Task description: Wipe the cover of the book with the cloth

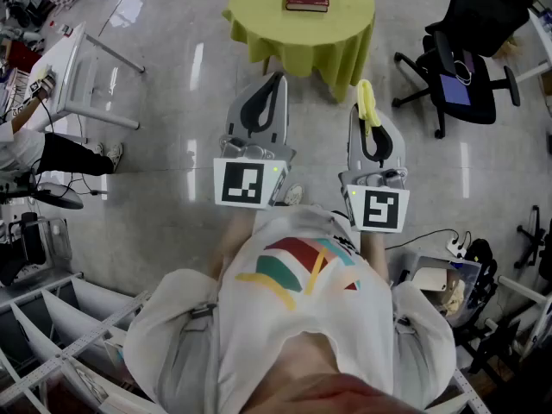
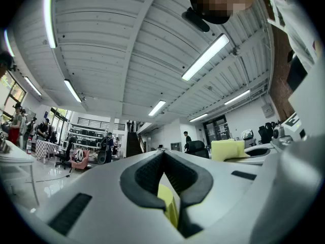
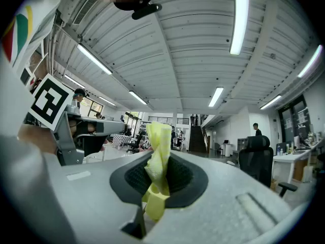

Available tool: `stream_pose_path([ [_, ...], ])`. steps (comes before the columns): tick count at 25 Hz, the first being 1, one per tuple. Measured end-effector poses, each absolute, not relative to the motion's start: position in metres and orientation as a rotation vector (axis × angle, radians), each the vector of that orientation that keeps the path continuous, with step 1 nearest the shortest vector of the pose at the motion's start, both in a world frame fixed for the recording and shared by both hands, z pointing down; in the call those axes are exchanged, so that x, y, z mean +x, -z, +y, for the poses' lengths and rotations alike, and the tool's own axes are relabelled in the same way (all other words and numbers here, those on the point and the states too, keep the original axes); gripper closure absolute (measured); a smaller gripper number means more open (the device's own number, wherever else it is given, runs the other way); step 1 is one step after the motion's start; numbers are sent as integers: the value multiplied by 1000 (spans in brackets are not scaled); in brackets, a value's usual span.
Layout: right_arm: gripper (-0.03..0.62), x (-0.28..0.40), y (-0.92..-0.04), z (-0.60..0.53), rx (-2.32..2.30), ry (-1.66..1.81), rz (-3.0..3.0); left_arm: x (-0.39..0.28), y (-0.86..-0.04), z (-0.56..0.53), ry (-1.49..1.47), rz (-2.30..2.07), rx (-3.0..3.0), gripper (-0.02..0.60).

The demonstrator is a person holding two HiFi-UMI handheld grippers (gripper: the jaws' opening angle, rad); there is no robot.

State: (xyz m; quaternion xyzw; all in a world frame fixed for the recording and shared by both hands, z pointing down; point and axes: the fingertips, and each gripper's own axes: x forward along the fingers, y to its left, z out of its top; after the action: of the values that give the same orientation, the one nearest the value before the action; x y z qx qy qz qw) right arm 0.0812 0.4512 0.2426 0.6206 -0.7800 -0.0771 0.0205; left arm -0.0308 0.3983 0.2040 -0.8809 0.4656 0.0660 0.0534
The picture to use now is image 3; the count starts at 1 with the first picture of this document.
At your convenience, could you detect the black balcony railing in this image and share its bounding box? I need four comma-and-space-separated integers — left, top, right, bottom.
148, 115, 190, 125

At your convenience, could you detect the black mesh office chair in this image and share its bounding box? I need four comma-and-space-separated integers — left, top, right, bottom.
238, 135, 298, 198

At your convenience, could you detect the small black swivel chair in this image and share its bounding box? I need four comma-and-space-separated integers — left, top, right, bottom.
126, 131, 144, 154

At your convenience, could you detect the black head camera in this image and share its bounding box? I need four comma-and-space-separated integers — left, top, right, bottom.
131, 3, 163, 20

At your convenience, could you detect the black-framed window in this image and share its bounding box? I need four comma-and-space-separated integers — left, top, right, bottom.
81, 98, 104, 119

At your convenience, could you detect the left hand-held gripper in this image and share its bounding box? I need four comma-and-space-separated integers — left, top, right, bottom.
27, 73, 126, 167

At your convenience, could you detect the white office desk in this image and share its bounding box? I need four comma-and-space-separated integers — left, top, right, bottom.
272, 136, 325, 185

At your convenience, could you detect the dark staircase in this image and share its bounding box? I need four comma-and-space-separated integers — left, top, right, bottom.
188, 114, 209, 153

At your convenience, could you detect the dark double door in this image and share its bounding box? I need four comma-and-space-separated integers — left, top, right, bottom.
278, 95, 312, 143

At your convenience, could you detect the white ceiling air conditioner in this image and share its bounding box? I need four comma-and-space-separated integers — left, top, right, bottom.
57, 0, 107, 26

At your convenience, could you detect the ceiling strip light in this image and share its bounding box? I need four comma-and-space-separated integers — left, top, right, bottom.
229, 0, 250, 56
98, 96, 116, 106
208, 86, 224, 108
76, 43, 113, 75
297, 44, 323, 78
128, 90, 148, 105
63, 74, 86, 89
259, 95, 282, 110

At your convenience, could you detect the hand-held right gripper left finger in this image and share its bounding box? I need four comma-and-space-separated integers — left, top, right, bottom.
43, 150, 153, 244

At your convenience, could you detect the checkered cloth table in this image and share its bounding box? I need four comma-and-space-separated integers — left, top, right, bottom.
112, 133, 133, 147

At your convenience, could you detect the yellow cloth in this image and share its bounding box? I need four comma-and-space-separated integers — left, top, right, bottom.
144, 121, 173, 198

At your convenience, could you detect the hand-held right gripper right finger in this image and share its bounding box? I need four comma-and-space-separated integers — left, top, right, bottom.
147, 150, 293, 244

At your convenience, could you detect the white printed t-shirt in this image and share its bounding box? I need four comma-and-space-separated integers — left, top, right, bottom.
0, 0, 69, 137

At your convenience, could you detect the grey cabinet with shelf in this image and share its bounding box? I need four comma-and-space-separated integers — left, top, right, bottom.
237, 137, 249, 160

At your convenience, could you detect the white cabinet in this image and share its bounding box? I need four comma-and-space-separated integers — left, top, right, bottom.
220, 143, 233, 158

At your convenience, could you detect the person's left forearm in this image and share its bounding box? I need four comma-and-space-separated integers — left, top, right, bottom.
17, 123, 59, 155

